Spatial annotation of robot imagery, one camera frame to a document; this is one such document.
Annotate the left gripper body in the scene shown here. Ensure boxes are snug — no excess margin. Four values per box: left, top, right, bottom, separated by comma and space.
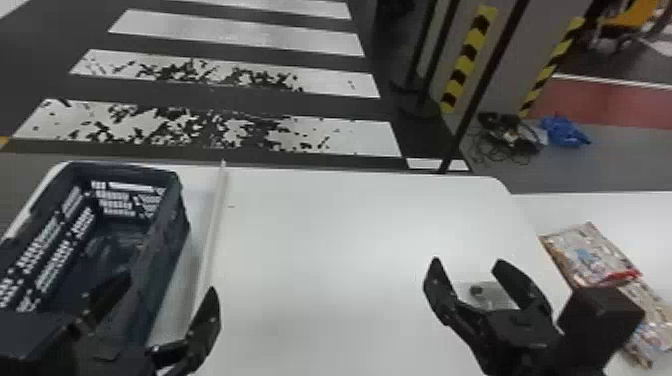
61, 331, 165, 376

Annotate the brown snack packet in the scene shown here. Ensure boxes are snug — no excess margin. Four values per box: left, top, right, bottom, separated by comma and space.
538, 220, 672, 370

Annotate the blue bag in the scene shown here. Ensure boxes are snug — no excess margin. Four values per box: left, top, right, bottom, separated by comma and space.
539, 114, 593, 149

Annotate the black cable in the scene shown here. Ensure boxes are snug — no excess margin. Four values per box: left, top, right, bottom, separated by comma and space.
466, 111, 548, 166

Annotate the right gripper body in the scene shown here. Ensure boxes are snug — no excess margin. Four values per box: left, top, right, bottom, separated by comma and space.
471, 309, 571, 376

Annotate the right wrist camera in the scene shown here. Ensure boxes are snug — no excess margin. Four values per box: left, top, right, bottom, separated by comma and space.
556, 284, 647, 376

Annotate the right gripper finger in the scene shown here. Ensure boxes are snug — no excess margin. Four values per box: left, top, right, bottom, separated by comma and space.
422, 256, 492, 345
490, 258, 554, 318

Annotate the yellow black striped post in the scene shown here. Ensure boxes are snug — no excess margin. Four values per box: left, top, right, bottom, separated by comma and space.
516, 15, 587, 120
439, 4, 499, 116

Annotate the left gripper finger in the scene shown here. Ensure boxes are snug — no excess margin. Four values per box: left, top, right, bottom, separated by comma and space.
148, 285, 223, 376
78, 267, 134, 331

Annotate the black basket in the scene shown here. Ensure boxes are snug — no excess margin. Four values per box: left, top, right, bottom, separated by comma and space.
0, 160, 192, 376

